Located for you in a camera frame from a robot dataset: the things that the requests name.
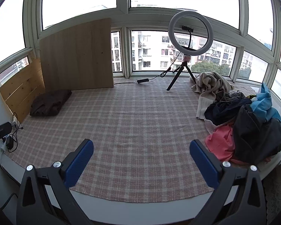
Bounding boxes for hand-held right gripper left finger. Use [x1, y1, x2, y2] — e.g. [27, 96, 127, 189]
[16, 139, 94, 225]

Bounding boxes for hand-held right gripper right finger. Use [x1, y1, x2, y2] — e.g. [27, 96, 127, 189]
[189, 139, 267, 225]

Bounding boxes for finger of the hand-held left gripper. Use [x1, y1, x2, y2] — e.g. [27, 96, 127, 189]
[0, 122, 13, 154]

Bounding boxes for beige knit sweater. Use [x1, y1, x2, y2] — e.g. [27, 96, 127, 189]
[190, 71, 235, 120]

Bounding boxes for white power strip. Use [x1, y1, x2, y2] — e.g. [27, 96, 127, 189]
[0, 121, 20, 154]

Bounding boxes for pink garment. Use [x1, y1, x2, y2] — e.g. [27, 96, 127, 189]
[206, 124, 249, 166]

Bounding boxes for white cloth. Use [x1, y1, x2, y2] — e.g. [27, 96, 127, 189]
[204, 119, 224, 135]

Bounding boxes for pine plank panel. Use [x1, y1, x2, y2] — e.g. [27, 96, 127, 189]
[0, 57, 45, 123]

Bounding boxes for dark brown folded cloth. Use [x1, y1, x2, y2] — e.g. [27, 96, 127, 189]
[30, 89, 72, 117]

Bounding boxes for black garment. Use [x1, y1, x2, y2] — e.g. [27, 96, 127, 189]
[233, 105, 281, 166]

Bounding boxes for pink plaid blanket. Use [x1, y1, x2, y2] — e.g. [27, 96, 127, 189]
[8, 76, 281, 203]

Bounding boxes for grey garment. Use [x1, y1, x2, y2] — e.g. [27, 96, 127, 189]
[215, 90, 246, 104]

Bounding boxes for patterned rug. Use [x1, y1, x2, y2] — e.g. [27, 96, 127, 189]
[262, 169, 281, 224]

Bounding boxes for blue garment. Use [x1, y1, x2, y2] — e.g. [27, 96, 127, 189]
[250, 83, 281, 122]

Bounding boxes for black tripod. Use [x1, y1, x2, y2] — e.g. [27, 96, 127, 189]
[166, 56, 197, 91]

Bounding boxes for light wooden board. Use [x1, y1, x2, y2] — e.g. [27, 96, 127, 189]
[39, 17, 114, 92]

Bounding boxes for black phone clamp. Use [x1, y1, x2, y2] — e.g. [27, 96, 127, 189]
[181, 25, 194, 50]

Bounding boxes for black adapter cable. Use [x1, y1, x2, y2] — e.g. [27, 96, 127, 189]
[11, 112, 24, 143]

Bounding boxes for black ring light cable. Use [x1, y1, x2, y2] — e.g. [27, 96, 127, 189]
[114, 52, 185, 85]

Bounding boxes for white ring light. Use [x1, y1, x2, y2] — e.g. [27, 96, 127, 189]
[168, 10, 213, 57]

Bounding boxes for white window frame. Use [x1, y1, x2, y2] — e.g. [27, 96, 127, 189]
[0, 0, 281, 108]

